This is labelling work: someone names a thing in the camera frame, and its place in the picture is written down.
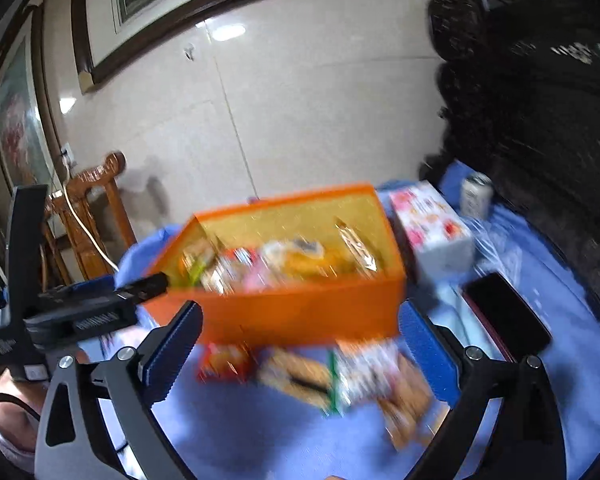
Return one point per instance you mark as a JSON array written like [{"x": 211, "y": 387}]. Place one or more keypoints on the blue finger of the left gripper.
[{"x": 104, "y": 283}]

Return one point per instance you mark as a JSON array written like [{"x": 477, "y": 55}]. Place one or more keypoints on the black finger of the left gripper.
[{"x": 147, "y": 288}]

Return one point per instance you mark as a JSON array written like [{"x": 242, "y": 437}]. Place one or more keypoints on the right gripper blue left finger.
[{"x": 165, "y": 350}]

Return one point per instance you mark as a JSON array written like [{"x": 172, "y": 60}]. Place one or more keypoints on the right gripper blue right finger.
[{"x": 430, "y": 353}]

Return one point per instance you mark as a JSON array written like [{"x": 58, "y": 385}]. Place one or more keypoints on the brown triangular snack bag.
[{"x": 411, "y": 412}]

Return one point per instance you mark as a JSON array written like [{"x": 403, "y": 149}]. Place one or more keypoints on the red cracker packet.
[{"x": 226, "y": 363}]

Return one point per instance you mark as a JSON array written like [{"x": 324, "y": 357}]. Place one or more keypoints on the white green printed packet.
[{"x": 362, "y": 373}]

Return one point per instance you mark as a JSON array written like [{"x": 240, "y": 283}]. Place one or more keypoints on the sandwich cracker pack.
[{"x": 303, "y": 379}]

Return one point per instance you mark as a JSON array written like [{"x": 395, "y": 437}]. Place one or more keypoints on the large bread loaf packet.
[{"x": 306, "y": 259}]

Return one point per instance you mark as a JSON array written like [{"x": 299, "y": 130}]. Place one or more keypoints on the green melon seed packet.
[{"x": 196, "y": 257}]

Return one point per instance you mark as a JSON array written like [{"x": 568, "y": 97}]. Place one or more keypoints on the pink round cracker pack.
[{"x": 240, "y": 269}]

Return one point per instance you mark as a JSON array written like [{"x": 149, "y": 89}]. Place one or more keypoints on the orange label biscuit pack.
[{"x": 363, "y": 256}]

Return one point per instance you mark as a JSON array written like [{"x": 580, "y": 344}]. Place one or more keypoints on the person's left hand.
[{"x": 19, "y": 429}]

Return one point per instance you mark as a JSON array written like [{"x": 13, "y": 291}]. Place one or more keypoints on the carved wooden chair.
[{"x": 70, "y": 205}]

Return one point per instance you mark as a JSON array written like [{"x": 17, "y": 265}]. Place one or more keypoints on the blue patterned tablecloth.
[{"x": 534, "y": 419}]

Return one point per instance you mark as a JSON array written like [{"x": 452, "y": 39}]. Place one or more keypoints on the black smartphone red case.
[{"x": 510, "y": 322}]

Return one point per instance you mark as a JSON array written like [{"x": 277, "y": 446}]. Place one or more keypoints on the floral tissue pack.
[{"x": 441, "y": 244}]

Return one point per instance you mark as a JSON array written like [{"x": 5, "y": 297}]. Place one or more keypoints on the orange cardboard box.
[{"x": 350, "y": 308}]

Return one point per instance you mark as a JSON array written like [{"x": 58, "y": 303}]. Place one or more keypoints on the red flower framed painting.
[{"x": 28, "y": 150}]

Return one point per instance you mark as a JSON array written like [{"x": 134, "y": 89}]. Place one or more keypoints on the white beverage can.
[{"x": 476, "y": 194}]

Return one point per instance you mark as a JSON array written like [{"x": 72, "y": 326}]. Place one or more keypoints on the wall power outlet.
[{"x": 67, "y": 156}]

